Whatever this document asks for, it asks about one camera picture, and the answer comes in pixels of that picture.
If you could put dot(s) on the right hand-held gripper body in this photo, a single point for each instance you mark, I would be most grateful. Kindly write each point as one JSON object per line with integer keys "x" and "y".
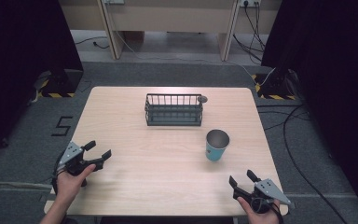
{"x": 268, "y": 192}

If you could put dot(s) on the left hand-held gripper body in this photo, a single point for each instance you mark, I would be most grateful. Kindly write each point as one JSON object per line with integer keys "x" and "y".
{"x": 71, "y": 153}

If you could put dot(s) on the person's right hand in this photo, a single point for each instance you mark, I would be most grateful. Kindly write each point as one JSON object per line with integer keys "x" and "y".
{"x": 256, "y": 216}

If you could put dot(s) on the person's left hand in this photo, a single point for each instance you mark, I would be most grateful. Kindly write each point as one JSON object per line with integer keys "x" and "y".
{"x": 70, "y": 184}

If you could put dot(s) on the blue metal cup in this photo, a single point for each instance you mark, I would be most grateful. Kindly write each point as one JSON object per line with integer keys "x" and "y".
{"x": 216, "y": 151}

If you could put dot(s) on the black stand base striped tape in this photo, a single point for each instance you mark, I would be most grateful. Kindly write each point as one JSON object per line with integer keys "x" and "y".
{"x": 276, "y": 85}
{"x": 62, "y": 84}

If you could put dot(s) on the small grey round knob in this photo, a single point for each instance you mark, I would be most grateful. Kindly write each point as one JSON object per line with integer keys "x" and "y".
{"x": 202, "y": 99}

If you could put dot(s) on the black curtain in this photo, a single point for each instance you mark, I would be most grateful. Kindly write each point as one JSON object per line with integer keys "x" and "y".
{"x": 18, "y": 62}
{"x": 338, "y": 77}

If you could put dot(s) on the white wall socket strip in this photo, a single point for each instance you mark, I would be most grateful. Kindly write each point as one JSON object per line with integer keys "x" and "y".
{"x": 250, "y": 2}

